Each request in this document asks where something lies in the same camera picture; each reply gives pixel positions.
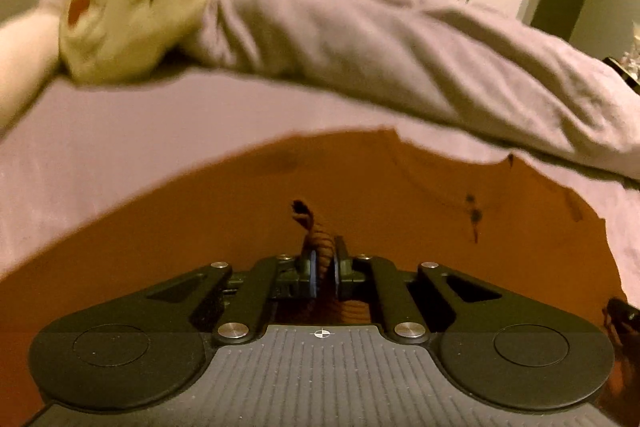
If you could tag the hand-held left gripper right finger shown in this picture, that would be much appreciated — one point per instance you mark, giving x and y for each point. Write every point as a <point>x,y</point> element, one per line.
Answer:
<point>336,276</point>

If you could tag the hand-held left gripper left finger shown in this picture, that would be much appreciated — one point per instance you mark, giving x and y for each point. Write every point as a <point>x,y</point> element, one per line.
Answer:
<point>313,274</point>

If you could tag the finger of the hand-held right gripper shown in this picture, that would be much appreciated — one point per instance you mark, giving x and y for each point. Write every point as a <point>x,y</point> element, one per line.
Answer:
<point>620,313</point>

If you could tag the rust brown knit garment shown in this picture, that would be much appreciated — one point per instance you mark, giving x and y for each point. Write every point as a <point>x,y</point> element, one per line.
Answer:
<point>400,187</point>

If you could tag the purple duvet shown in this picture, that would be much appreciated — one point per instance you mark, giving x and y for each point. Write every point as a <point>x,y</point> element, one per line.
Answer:
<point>375,32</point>

